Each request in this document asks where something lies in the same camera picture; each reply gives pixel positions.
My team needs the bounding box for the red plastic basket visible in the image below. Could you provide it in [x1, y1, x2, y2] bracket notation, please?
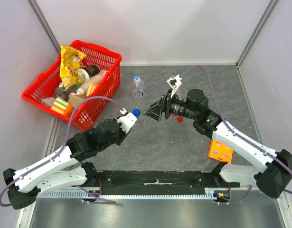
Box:
[22, 40, 122, 131]

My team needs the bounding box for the wooden block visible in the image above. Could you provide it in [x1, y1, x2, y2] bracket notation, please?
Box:
[68, 95, 87, 108]

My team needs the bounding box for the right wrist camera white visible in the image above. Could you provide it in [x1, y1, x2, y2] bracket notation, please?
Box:
[166, 75, 182, 97]

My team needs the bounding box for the orange packet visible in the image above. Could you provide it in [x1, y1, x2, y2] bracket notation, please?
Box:
[63, 104, 74, 117]

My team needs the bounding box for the white cable duct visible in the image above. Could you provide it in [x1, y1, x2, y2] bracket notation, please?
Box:
[41, 189, 217, 200]

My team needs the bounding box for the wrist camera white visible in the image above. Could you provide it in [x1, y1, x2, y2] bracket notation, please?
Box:
[166, 75, 182, 97]
[116, 108, 137, 134]

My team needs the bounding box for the orange snack box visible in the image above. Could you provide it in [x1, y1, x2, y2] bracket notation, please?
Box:
[208, 139, 233, 163]

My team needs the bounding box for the brown cup with lid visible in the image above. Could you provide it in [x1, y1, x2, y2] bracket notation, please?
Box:
[77, 65, 100, 82]

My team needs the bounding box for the small clear water bottle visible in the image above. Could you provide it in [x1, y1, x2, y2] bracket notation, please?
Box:
[132, 76, 145, 97]

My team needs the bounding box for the yellow wafer pack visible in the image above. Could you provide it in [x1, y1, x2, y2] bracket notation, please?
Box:
[86, 84, 98, 97]

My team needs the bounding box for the blue bottle cap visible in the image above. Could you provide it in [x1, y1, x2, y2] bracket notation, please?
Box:
[132, 109, 141, 118]

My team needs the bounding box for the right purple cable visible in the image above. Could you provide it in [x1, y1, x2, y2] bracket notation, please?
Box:
[180, 65, 292, 205]

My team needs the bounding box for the purple cable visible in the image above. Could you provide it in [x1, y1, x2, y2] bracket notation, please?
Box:
[0, 96, 126, 206]
[180, 65, 292, 205]

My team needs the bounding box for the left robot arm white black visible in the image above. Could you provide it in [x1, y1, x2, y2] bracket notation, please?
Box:
[3, 114, 137, 209]

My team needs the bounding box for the striped yellow green sponge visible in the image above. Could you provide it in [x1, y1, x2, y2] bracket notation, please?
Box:
[51, 97, 68, 114]

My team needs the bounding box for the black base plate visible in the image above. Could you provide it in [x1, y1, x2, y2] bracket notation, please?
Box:
[87, 171, 240, 188]

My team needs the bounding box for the beige sauce bottle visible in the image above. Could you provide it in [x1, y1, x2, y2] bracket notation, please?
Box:
[75, 70, 108, 95]

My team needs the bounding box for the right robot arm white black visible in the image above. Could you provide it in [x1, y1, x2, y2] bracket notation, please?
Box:
[142, 89, 292, 199]

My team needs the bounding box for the yellow chips bag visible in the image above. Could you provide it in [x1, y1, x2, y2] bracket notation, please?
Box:
[60, 45, 86, 87]

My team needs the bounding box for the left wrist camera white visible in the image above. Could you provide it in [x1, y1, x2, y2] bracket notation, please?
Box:
[116, 108, 137, 134]

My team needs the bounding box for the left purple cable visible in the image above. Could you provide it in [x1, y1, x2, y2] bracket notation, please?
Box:
[0, 96, 126, 206]

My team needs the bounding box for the red bottle cap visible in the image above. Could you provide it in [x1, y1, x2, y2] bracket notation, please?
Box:
[177, 116, 183, 122]

